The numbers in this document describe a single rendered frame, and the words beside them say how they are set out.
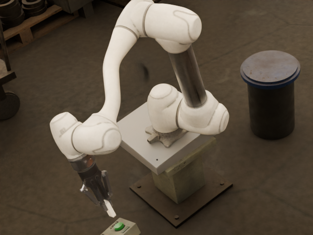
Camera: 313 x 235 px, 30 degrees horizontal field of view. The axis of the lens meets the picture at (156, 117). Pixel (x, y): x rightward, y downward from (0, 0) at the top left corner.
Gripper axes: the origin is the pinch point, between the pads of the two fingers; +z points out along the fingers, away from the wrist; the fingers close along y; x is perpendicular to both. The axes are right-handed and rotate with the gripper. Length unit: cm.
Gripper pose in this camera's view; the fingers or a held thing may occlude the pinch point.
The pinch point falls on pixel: (108, 208)
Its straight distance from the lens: 223.2
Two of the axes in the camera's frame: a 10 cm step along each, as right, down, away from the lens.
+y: 6.8, -5.4, 4.9
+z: 3.9, 8.4, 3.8
